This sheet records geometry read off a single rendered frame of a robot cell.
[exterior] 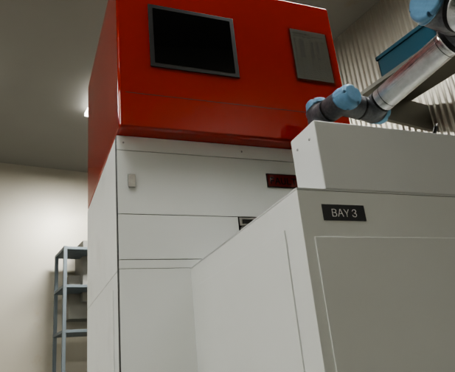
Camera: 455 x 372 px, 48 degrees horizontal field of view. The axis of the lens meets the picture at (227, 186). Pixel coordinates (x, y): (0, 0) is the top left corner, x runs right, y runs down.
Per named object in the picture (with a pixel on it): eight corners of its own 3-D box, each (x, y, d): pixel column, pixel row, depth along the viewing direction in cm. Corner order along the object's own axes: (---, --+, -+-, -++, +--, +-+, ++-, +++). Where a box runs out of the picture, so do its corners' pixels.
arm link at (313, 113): (315, 92, 158) (299, 105, 165) (321, 123, 154) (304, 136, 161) (335, 97, 162) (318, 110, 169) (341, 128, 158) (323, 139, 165)
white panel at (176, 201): (117, 271, 137) (114, 138, 151) (366, 266, 167) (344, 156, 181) (119, 268, 134) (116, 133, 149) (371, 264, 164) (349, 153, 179)
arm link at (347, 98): (368, 87, 154) (344, 104, 163) (341, 79, 149) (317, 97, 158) (373, 109, 151) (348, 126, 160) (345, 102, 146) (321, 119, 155)
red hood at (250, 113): (87, 211, 209) (88, 86, 231) (265, 215, 239) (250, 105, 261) (119, 125, 144) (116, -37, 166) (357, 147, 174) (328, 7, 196)
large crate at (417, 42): (475, 53, 337) (467, 29, 344) (438, 40, 319) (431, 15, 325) (415, 91, 376) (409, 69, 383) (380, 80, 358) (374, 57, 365)
